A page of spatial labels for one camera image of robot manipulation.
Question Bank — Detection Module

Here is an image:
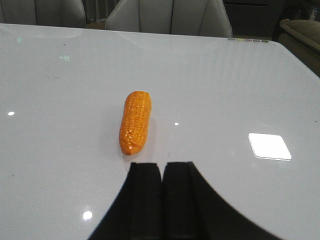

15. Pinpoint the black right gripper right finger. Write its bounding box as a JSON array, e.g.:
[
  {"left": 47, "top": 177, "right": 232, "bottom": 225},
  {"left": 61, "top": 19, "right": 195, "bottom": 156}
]
[{"left": 162, "top": 162, "right": 278, "bottom": 240}]

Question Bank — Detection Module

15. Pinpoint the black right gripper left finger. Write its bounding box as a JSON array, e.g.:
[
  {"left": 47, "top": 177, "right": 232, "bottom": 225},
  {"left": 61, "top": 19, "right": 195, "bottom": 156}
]
[{"left": 89, "top": 162, "right": 162, "bottom": 240}]

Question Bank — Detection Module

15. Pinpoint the orange toy corn cob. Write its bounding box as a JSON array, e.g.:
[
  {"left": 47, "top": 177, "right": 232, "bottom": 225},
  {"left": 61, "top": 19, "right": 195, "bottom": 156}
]
[{"left": 119, "top": 91, "right": 152, "bottom": 156}]

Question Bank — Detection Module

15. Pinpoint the colourful sticker strip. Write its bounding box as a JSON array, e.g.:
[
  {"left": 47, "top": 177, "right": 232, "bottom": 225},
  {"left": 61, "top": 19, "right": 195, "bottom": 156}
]
[{"left": 227, "top": 37, "right": 270, "bottom": 43}]

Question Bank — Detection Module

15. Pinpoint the grey upholstered chair right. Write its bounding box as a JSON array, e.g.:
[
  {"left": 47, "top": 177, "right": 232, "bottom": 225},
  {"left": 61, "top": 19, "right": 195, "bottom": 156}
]
[{"left": 105, "top": 0, "right": 233, "bottom": 38}]

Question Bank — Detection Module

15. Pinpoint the grey upholstered chair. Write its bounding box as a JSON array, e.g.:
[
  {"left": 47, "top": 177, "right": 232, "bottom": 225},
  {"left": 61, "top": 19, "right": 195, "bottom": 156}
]
[
  {"left": 0, "top": 0, "right": 86, "bottom": 28},
  {"left": 105, "top": 0, "right": 233, "bottom": 38}
]

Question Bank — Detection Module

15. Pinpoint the olive cushioned seat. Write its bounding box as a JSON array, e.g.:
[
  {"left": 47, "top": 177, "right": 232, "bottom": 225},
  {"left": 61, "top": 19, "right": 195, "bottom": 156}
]
[{"left": 278, "top": 19, "right": 320, "bottom": 76}]

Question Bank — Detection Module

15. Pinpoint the grey upholstered chair left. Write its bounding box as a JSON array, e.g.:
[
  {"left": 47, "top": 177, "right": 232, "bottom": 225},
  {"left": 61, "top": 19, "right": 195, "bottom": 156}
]
[{"left": 0, "top": 0, "right": 86, "bottom": 28}]

